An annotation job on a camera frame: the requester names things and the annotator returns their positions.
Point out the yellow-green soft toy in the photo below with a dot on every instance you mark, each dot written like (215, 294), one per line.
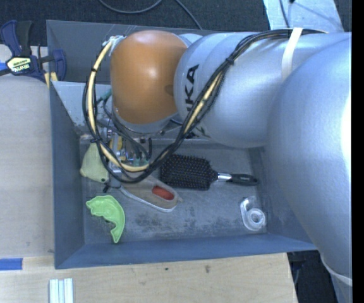
(92, 164)

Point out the beige shoe with red inside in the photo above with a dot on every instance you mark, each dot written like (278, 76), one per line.
(156, 194)

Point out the green fish-shaped toy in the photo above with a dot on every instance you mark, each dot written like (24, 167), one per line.
(111, 211)

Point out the black hairbrush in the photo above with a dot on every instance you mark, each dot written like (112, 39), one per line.
(188, 172)

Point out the grey metal bin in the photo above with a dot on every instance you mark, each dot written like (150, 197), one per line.
(201, 213)

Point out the pale wood flat board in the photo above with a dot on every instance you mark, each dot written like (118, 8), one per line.
(21, 169)

